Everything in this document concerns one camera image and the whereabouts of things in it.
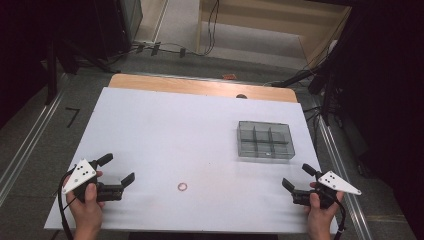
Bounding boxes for person's left hand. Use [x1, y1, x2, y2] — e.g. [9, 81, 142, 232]
[63, 170, 105, 228]

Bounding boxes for hanging black cable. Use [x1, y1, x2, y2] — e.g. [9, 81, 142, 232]
[203, 0, 221, 57]

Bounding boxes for wooden shelf unit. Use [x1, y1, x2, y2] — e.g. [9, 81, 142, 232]
[195, 0, 353, 70]

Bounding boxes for white board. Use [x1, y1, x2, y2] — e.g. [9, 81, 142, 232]
[43, 87, 340, 235]

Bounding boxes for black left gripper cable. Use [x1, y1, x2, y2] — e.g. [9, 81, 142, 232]
[57, 165, 78, 240]

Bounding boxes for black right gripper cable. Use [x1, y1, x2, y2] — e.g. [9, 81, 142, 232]
[332, 191, 348, 240]

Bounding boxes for black floor cables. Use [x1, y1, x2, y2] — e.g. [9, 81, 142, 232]
[301, 104, 324, 158]

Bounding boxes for clear plastic compartment box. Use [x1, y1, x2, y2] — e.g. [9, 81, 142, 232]
[236, 120, 296, 160]

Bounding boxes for person's right hand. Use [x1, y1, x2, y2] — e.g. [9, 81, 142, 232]
[303, 181, 345, 234]

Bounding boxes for metal floor rail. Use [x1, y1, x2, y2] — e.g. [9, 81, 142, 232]
[313, 95, 373, 240]
[0, 74, 70, 206]

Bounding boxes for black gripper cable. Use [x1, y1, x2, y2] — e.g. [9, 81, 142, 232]
[57, 165, 78, 240]
[332, 191, 348, 240]

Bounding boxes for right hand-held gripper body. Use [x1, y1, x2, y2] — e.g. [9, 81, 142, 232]
[291, 170, 363, 210]

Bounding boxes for black curtain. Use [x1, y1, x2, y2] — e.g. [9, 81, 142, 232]
[328, 0, 424, 240]

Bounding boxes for dark cabinet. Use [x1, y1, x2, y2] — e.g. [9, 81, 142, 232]
[93, 0, 144, 62]

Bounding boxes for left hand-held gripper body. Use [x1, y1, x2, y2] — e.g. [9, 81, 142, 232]
[62, 158, 125, 203]

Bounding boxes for black metal stand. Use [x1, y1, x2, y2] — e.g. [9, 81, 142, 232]
[270, 66, 338, 128]
[43, 31, 122, 106]

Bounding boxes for wooden table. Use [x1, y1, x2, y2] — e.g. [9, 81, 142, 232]
[108, 73, 298, 104]

